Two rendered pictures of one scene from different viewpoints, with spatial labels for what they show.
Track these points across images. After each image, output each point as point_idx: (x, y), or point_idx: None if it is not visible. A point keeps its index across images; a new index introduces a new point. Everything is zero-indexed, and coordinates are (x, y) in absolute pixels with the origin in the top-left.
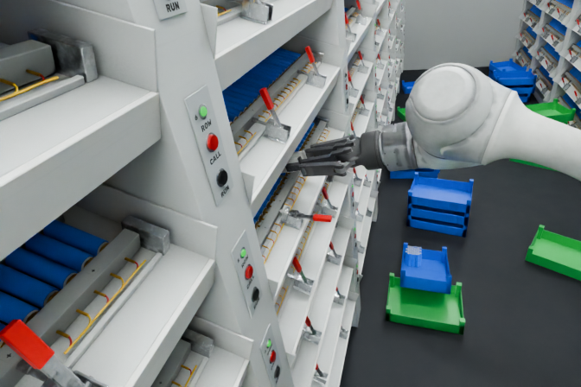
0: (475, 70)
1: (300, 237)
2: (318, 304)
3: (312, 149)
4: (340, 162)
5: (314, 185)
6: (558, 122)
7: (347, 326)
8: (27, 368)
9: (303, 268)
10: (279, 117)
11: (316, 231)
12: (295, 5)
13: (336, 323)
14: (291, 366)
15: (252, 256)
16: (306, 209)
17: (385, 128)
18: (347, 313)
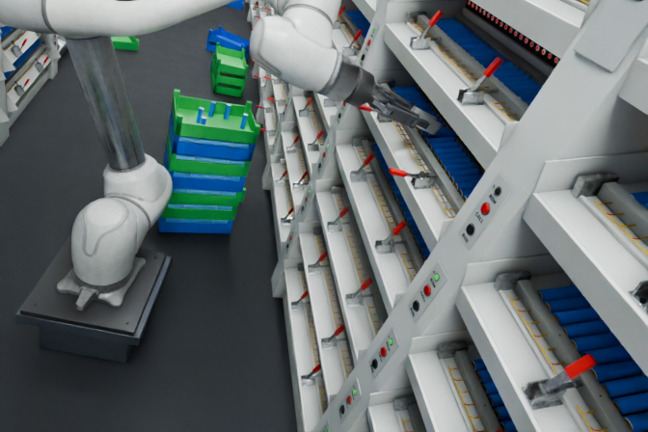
0: None
1: (371, 116)
2: (342, 252)
3: (412, 111)
4: (374, 82)
5: (397, 149)
6: None
7: (304, 395)
8: None
9: (366, 189)
10: (438, 59)
11: (380, 222)
12: None
13: (319, 319)
14: (337, 206)
15: (372, 44)
16: (384, 130)
17: (356, 64)
18: (310, 413)
